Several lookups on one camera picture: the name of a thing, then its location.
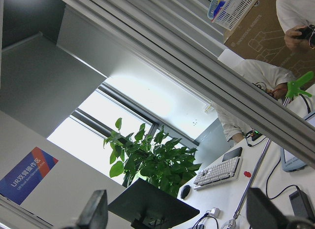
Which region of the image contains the black computer mouse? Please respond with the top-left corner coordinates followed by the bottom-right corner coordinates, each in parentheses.
top-left (180, 185), bottom-right (191, 199)

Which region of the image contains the white keyboard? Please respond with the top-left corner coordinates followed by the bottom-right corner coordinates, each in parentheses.
top-left (193, 157), bottom-right (243, 190)

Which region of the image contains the green plastic clamp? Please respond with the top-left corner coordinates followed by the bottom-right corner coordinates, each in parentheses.
top-left (285, 71), bottom-right (314, 98)

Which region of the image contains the person in white shirt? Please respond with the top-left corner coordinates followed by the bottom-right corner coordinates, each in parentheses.
top-left (211, 59), bottom-right (296, 143)

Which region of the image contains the aluminium frame post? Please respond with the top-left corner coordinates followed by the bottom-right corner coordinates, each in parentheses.
top-left (63, 0), bottom-right (315, 166)

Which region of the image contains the black monitor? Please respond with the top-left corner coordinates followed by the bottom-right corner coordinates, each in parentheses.
top-left (108, 178), bottom-right (200, 229)

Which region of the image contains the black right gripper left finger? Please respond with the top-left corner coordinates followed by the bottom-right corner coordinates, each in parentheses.
top-left (61, 190), bottom-right (108, 229)

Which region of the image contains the green potted plant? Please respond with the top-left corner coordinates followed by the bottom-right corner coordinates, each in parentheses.
top-left (103, 118), bottom-right (201, 197)

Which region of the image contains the blue teach pendant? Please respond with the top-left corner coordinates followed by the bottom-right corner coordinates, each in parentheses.
top-left (280, 112), bottom-right (315, 172)

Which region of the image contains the brown cardboard box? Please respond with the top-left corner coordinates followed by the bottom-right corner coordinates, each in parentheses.
top-left (224, 0), bottom-right (315, 77)

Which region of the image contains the blue red wall sign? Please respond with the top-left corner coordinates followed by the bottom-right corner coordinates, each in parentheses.
top-left (0, 147), bottom-right (59, 205)

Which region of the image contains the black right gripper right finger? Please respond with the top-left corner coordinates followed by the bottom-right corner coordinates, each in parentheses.
top-left (246, 188), bottom-right (315, 229)

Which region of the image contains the white plastic basket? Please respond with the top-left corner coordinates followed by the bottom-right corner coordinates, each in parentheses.
top-left (207, 0), bottom-right (258, 31)

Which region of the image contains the black power adapter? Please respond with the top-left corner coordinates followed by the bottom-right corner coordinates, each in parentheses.
top-left (289, 190), bottom-right (315, 223)

